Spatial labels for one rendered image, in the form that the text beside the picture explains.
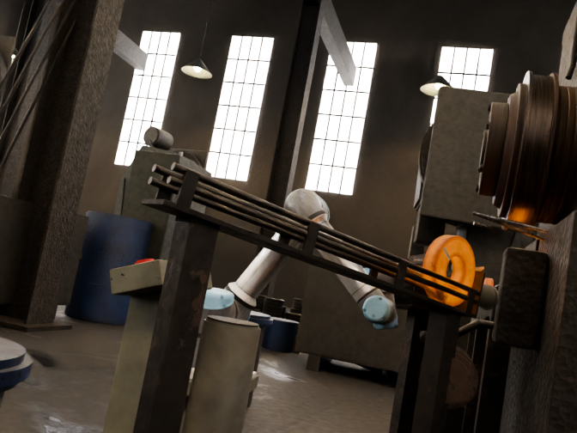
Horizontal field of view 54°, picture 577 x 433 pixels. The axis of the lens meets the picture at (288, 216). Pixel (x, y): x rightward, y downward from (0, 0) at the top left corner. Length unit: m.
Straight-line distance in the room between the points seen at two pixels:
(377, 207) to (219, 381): 10.96
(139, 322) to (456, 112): 3.68
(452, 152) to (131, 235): 2.64
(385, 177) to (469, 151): 7.70
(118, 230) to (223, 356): 3.71
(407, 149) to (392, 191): 0.95
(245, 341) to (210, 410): 0.15
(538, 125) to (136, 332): 1.12
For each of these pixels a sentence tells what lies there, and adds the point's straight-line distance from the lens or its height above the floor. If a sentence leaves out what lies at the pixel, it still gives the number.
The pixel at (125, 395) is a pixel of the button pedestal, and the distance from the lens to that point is 1.21.
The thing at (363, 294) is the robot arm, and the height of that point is 0.62.
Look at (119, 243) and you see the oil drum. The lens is 4.79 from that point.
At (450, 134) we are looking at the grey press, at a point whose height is 1.91.
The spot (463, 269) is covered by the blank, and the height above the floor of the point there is 0.72.
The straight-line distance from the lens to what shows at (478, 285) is 1.36.
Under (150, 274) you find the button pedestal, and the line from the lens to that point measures 1.10.
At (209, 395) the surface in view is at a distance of 1.16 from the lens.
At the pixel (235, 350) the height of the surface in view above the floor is 0.47.
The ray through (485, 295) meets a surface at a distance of 1.39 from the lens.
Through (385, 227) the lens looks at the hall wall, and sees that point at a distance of 11.93.
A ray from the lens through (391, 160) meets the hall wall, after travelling 12.19.
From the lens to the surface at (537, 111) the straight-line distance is 1.64.
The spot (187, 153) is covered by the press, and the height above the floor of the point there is 2.44.
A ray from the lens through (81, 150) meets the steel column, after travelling 4.22.
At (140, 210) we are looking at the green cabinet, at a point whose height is 0.97.
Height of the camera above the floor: 0.63
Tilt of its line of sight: 6 degrees up
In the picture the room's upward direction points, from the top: 10 degrees clockwise
